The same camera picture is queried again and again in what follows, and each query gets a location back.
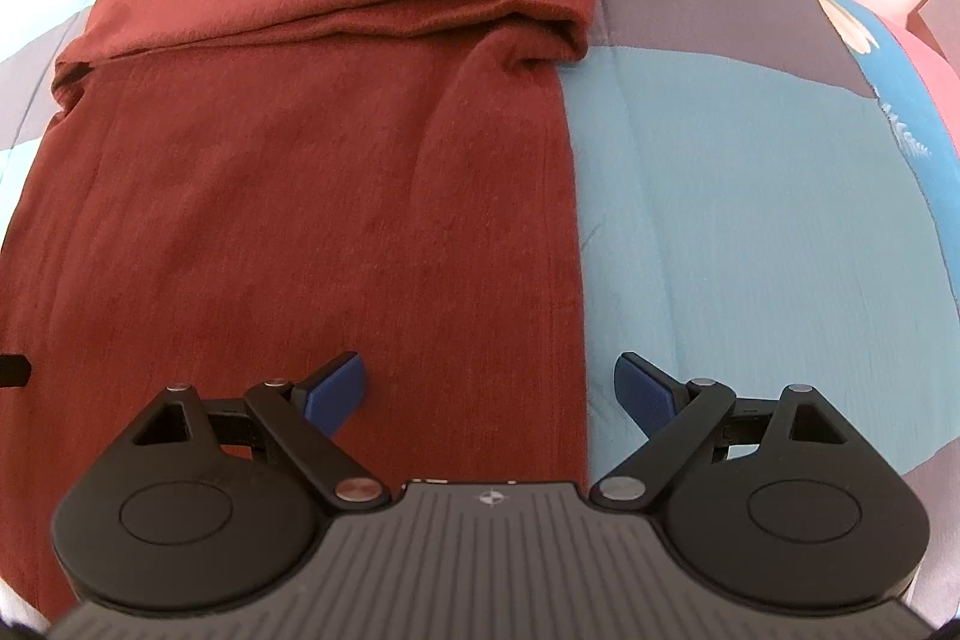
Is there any pink object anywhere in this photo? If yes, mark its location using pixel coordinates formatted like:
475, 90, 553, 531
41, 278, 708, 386
904, 0, 960, 58

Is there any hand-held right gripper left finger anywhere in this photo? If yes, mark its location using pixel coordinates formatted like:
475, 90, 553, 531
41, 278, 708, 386
112, 351, 392, 515

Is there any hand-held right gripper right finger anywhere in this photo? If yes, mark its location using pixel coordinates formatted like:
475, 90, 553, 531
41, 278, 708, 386
589, 351, 865, 515

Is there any dark red sweater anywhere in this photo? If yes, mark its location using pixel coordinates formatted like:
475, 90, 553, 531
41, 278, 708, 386
0, 0, 606, 620

